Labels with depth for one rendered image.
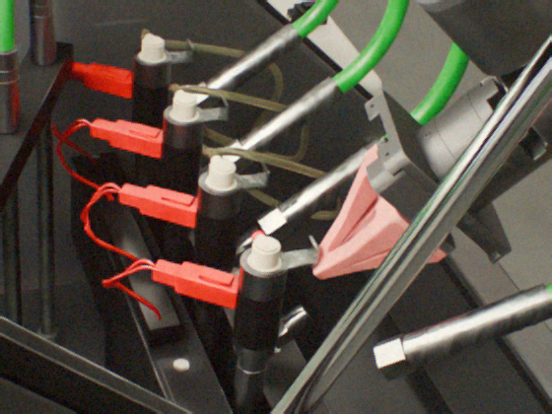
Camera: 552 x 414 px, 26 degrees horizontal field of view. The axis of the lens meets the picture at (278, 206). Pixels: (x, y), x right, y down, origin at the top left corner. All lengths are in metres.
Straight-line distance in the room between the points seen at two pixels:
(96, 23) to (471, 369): 0.40
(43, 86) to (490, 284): 0.37
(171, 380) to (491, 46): 0.31
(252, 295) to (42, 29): 0.26
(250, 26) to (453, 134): 0.36
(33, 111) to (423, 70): 2.43
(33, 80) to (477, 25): 0.35
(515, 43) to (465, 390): 0.43
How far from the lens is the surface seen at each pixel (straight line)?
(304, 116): 0.83
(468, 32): 0.60
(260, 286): 0.68
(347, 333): 0.27
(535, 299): 0.60
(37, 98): 0.81
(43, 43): 0.84
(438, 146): 0.65
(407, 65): 3.18
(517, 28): 0.60
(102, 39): 0.94
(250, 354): 0.72
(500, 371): 0.92
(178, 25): 0.95
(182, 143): 0.80
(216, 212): 0.74
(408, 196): 0.63
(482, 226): 0.66
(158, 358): 0.79
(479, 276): 0.94
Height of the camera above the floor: 1.53
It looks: 36 degrees down
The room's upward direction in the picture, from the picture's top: 7 degrees clockwise
